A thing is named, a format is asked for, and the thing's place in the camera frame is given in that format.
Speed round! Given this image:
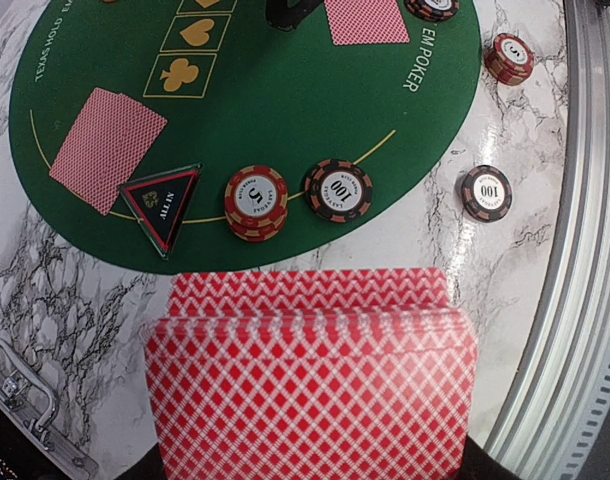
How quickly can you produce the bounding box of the front aluminium rail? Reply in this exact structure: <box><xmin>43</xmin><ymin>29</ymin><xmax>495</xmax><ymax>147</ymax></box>
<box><xmin>486</xmin><ymin>1</ymin><xmax>610</xmax><ymax>479</ymax></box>

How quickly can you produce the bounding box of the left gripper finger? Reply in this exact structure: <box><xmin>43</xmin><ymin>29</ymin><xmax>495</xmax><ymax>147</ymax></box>
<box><xmin>265</xmin><ymin>0</ymin><xmax>315</xmax><ymax>31</ymax></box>

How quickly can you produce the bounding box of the orange poker chip stack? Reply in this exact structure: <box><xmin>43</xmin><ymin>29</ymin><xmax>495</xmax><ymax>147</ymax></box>
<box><xmin>484</xmin><ymin>33</ymin><xmax>535</xmax><ymax>86</ymax></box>

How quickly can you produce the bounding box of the single red playing card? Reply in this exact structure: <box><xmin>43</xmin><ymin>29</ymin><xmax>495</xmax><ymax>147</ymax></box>
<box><xmin>49</xmin><ymin>88</ymin><xmax>130</xmax><ymax>215</ymax></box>

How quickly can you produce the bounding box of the red playing card deck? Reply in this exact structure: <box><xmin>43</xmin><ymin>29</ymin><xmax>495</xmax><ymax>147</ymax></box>
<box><xmin>145</xmin><ymin>268</ymin><xmax>478</xmax><ymax>479</ymax></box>

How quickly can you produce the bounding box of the triangular all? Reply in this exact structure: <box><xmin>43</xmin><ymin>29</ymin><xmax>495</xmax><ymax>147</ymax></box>
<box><xmin>118</xmin><ymin>164</ymin><xmax>202</xmax><ymax>260</ymax></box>

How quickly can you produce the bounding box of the brown poker chip stack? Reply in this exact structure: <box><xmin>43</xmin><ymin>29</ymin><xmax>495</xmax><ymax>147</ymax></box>
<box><xmin>460</xmin><ymin>165</ymin><xmax>512</xmax><ymax>223</ymax></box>

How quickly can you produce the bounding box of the round green poker mat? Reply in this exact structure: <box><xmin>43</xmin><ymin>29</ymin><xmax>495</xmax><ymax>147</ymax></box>
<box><xmin>9</xmin><ymin>1</ymin><xmax>481</xmax><ymax>274</ymax></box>

